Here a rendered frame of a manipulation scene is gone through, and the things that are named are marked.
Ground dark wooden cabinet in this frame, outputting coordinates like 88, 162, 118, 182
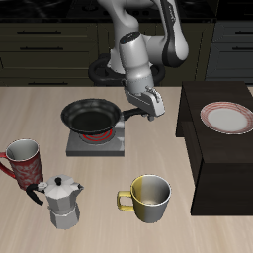
174, 80, 253, 217

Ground grey drawer cupboard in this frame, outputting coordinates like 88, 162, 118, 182
205, 0, 253, 83

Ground silver moka pot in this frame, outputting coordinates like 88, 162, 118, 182
26, 174, 85, 231

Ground black frying pan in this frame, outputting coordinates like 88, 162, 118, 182
59, 98, 150, 135

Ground dark grey stove plate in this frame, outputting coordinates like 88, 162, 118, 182
65, 120, 127, 158

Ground white plate with red rim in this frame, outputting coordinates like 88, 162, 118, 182
199, 101, 253, 135

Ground yellow and white mug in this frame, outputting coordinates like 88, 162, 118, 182
116, 174, 173, 224

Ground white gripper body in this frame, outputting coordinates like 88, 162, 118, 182
124, 84, 166, 118

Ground flat black base plate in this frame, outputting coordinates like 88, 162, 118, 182
87, 53, 166, 87

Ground red patterned mug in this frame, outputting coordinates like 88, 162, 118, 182
0, 137, 44, 192

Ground dark kitchen cupboards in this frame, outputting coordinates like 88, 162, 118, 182
0, 0, 215, 88

